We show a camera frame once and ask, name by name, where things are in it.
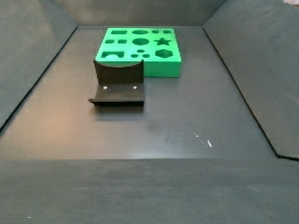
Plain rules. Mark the black curved holder stand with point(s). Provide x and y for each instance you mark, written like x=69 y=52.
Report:
x=120 y=78

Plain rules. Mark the green shape sorter block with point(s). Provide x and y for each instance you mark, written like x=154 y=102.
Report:
x=153 y=45

